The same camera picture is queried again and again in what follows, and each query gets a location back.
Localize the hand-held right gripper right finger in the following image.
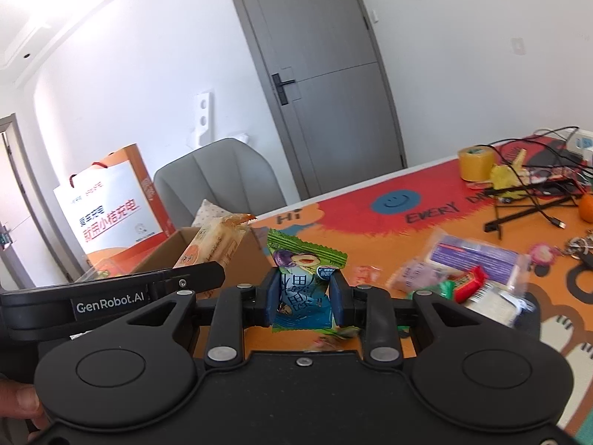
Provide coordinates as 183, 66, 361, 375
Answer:
329, 270, 487, 366

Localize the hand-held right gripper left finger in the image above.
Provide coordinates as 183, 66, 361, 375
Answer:
124, 268, 282, 367

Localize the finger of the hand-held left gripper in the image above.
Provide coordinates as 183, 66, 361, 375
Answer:
153, 262, 226, 298

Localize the beige snack packet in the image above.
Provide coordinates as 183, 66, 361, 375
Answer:
173, 213, 256, 300

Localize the green snack packet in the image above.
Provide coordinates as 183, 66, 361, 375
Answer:
268, 228, 349, 334

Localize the brown cardboard box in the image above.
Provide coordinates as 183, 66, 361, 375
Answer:
83, 226, 279, 297

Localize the red candy packet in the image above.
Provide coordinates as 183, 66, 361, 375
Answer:
453, 266, 488, 304

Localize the person's left hand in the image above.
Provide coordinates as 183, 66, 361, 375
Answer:
0, 376, 51, 445

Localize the small colourful snack packet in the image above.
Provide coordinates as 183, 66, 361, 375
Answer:
315, 326, 363, 352

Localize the patterned beige cushion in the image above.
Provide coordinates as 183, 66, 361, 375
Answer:
191, 198, 232, 230

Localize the small purple snack packet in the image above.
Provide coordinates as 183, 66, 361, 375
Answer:
386, 260, 446, 298

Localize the green candy packet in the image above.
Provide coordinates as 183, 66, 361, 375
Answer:
434, 278, 460, 300

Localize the grey chair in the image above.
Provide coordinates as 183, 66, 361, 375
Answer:
153, 138, 289, 229

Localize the white side door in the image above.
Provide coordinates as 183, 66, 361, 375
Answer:
0, 113, 86, 290

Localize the orange and white paper bag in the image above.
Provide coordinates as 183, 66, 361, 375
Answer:
52, 144, 176, 272

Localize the large purple and white packet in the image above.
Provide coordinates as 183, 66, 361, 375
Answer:
425, 233, 533, 289

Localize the white snack packet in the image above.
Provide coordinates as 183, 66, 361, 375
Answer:
462, 283, 527, 331

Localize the black folding stand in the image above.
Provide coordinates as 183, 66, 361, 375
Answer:
483, 180, 582, 242

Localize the yellow tape roll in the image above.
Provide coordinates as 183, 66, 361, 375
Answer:
457, 145, 496, 183

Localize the yellow crumpled wrapper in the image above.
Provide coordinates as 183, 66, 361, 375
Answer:
490, 148, 530, 198

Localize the grey door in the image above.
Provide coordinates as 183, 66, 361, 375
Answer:
223, 0, 408, 204

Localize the bunch of keys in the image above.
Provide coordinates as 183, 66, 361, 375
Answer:
564, 230, 593, 270

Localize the black flat case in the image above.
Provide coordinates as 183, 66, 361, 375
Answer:
528, 146, 582, 170

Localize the white power strip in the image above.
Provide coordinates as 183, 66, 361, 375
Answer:
563, 130, 593, 157

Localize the white wall socket plate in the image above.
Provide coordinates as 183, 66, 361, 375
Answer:
191, 92, 215, 148

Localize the black door handle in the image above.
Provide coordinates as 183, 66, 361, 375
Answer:
271, 73, 297, 105

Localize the pink keychain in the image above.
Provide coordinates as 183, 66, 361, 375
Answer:
529, 242, 565, 268

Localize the black usb cable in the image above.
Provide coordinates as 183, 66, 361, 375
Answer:
491, 125, 593, 231

